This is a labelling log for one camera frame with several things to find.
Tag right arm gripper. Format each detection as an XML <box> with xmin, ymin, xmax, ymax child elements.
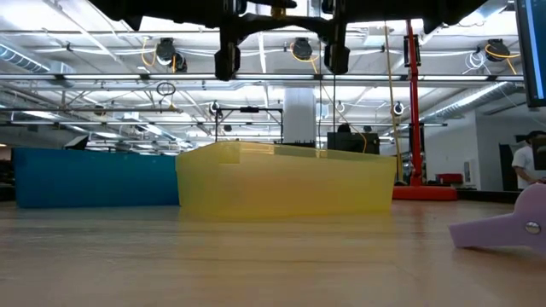
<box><xmin>213</xmin><ymin>0</ymin><xmax>351</xmax><ymax>83</ymax></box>

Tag lavender staple remover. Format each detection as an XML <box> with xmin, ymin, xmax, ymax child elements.
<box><xmin>447</xmin><ymin>182</ymin><xmax>546</xmax><ymax>259</ymax></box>

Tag long ceiling light bar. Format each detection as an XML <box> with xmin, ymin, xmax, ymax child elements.
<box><xmin>0</xmin><ymin>72</ymin><xmax>525</xmax><ymax>83</ymax></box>

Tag white pillar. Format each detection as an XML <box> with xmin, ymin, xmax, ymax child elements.
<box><xmin>282</xmin><ymin>87</ymin><xmax>318</xmax><ymax>146</ymax></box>

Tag black background monitor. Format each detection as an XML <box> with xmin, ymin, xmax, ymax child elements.
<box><xmin>326</xmin><ymin>131</ymin><xmax>381</xmax><ymax>156</ymax></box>

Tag yellow plastic tray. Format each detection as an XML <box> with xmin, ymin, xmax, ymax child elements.
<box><xmin>175</xmin><ymin>141</ymin><xmax>398</xmax><ymax>222</ymax></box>

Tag red box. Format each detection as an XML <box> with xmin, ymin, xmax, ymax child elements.
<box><xmin>434</xmin><ymin>172</ymin><xmax>464</xmax><ymax>186</ymax></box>

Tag black tilted screen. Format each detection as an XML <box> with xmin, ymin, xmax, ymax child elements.
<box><xmin>63</xmin><ymin>135</ymin><xmax>90</xmax><ymax>151</ymax></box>

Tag blue plastic tray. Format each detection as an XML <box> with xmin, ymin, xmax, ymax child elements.
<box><xmin>11</xmin><ymin>147</ymin><xmax>180</xmax><ymax>210</ymax></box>

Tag computer monitor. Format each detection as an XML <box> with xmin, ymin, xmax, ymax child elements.
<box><xmin>514</xmin><ymin>0</ymin><xmax>546</xmax><ymax>108</ymax></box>

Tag dark background screen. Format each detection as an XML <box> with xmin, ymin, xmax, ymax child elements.
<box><xmin>531</xmin><ymin>135</ymin><xmax>546</xmax><ymax>171</ymax></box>

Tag large black ceiling cable reel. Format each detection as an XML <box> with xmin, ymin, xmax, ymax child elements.
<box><xmin>485</xmin><ymin>38</ymin><xmax>507</xmax><ymax>64</ymax></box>
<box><xmin>155</xmin><ymin>37</ymin><xmax>189</xmax><ymax>73</ymax></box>
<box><xmin>291</xmin><ymin>37</ymin><xmax>314</xmax><ymax>61</ymax></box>

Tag black background rig frame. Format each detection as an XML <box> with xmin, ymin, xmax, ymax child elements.
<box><xmin>214</xmin><ymin>106</ymin><xmax>285</xmax><ymax>144</ymax></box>

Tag yellow hanging cord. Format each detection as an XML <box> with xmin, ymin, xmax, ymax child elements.
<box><xmin>382</xmin><ymin>25</ymin><xmax>404</xmax><ymax>182</ymax></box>

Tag black hanging cable coil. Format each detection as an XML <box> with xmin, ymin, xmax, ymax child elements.
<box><xmin>155</xmin><ymin>81</ymin><xmax>177</xmax><ymax>98</ymax></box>

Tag grey ceiling air duct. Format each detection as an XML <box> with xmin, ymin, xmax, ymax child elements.
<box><xmin>420</xmin><ymin>83</ymin><xmax>513</xmax><ymax>125</ymax></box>
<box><xmin>0</xmin><ymin>42</ymin><xmax>78</xmax><ymax>77</ymax></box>

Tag black wall panel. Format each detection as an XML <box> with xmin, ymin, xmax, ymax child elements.
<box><xmin>498</xmin><ymin>143</ymin><xmax>517</xmax><ymax>192</ymax></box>

